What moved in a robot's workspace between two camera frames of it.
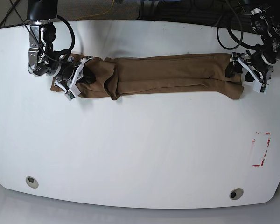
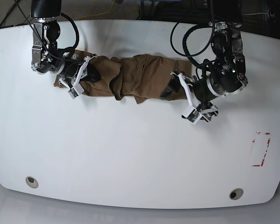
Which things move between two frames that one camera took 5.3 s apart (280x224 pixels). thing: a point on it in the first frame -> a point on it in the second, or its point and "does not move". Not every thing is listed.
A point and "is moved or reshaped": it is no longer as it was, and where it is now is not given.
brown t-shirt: [203, 75] is moved or reshaped
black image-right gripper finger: [231, 69] -> [174, 86]
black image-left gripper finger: [89, 76] -> [93, 75]
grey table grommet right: [236, 193] does not move
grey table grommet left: [31, 182] does not move
